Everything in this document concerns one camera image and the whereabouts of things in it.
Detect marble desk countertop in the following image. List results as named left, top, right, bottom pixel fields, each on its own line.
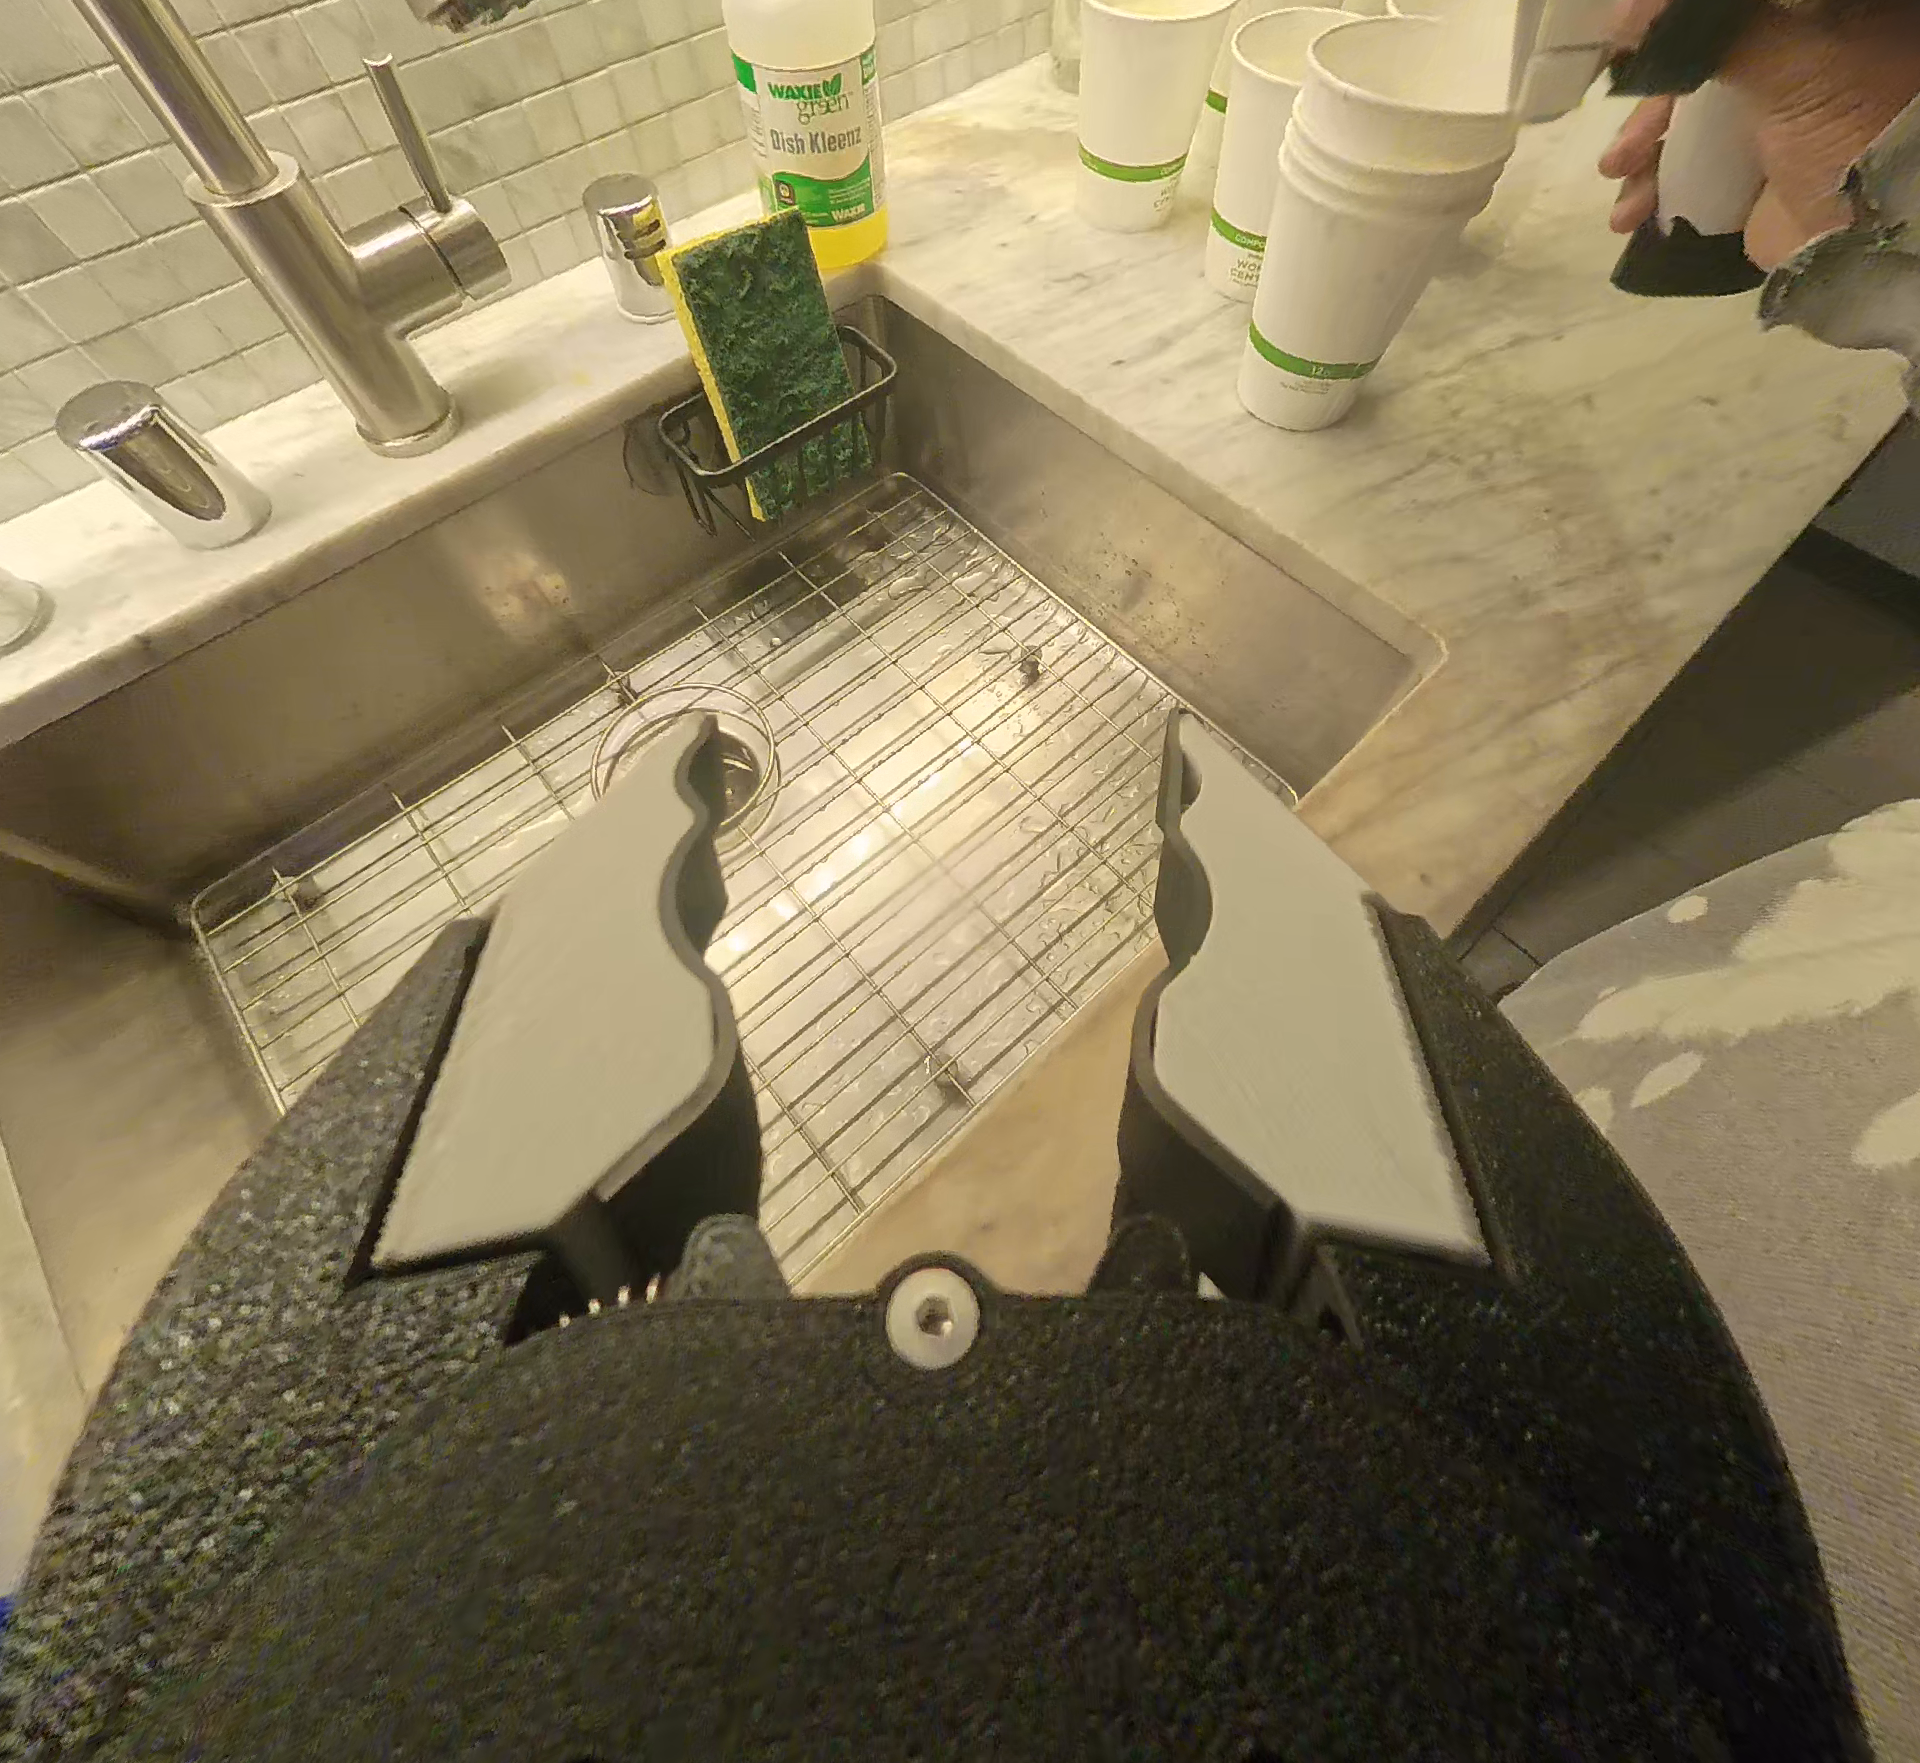
left=0, top=52, right=1913, bottom=1421

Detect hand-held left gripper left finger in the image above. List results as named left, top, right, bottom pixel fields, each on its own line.
left=368, top=714, right=763, bottom=1328

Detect steel kitchen faucet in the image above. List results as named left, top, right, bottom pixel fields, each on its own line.
left=0, top=0, right=513, bottom=457

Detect steel sink drain strainer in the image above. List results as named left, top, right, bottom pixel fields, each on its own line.
left=593, top=685, right=782, bottom=842

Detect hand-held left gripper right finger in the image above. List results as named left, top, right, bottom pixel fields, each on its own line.
left=1113, top=709, right=1490, bottom=1321

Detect dish soap pump bottle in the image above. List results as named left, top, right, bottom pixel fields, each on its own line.
left=719, top=0, right=890, bottom=272

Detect person's grey mottled garment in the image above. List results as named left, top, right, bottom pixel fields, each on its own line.
left=1500, top=803, right=1920, bottom=1763

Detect wire sink grid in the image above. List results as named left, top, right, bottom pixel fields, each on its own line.
left=191, top=472, right=1299, bottom=1293

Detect group of white paper cups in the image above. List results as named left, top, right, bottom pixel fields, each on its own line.
left=1072, top=0, right=1516, bottom=303

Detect black wire sponge holder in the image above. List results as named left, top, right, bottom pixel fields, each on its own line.
left=658, top=323, right=901, bottom=538

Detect person's right hand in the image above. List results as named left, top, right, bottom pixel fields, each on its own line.
left=1596, top=0, right=1920, bottom=274

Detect green and yellow sponge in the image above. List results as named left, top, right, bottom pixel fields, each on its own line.
left=655, top=216, right=874, bottom=523

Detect stainless steel sink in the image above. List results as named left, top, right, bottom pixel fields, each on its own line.
left=0, top=293, right=1444, bottom=1293

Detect person's right forearm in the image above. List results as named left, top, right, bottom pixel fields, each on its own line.
left=1755, top=128, right=1920, bottom=408

